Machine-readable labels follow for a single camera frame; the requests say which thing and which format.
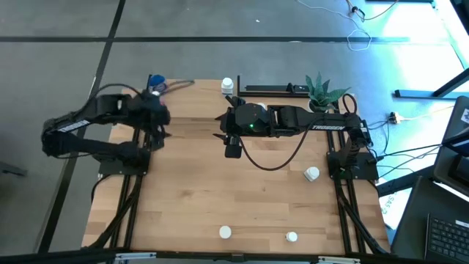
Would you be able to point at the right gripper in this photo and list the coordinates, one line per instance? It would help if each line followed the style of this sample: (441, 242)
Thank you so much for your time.
(245, 121)

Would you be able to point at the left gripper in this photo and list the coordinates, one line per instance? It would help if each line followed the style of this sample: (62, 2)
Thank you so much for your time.
(150, 111)

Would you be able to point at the blue cap antacid bottle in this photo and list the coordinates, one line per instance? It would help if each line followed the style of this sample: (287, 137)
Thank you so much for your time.
(157, 80)

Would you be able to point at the orange pill bottle with capsules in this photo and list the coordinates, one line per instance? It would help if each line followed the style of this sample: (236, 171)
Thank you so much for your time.
(225, 232)

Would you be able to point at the small white bottle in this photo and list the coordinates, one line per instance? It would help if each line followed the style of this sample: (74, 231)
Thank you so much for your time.
(291, 237)

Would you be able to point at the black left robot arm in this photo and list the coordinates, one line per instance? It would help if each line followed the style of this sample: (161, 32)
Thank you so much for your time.
(73, 143)

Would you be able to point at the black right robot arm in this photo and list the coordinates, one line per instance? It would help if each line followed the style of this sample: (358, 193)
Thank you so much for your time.
(322, 122)

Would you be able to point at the snake plant in white pot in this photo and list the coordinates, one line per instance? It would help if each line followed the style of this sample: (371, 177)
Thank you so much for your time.
(320, 93)

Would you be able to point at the dark grey floor object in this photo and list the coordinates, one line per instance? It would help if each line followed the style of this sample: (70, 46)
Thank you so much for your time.
(11, 169)

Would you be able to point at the black diagonal bar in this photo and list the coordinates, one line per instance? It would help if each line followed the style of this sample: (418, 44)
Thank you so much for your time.
(403, 181)

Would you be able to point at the white printed paper sheet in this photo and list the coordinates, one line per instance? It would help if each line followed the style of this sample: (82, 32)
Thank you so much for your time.
(395, 209)

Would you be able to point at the black floor stand bar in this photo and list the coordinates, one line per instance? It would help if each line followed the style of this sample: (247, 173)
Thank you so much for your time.
(414, 94)

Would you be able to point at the black laptop with keyboard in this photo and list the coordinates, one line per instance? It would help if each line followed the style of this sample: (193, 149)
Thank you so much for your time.
(414, 227)

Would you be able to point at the dark grey open laptop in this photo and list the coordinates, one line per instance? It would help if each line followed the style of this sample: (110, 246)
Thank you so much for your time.
(454, 161)

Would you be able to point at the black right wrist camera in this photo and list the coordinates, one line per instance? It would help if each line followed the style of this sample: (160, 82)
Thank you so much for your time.
(233, 150)

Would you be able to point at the wooden shelf black frame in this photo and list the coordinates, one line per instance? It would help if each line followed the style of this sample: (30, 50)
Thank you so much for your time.
(198, 106)

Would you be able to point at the black frame crossbar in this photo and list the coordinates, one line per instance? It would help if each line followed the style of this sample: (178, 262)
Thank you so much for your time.
(271, 88)

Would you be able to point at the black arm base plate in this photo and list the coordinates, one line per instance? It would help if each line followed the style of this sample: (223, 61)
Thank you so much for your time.
(110, 169)
(366, 172)

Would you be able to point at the black side frame rails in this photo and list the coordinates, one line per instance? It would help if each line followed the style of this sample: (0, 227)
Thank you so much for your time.
(344, 227)
(133, 212)

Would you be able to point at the silver metal bracket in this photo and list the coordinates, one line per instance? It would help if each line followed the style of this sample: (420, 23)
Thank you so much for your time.
(337, 260)
(135, 255)

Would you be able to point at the black table frame bar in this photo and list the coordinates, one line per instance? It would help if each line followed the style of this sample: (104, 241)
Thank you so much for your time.
(55, 258)

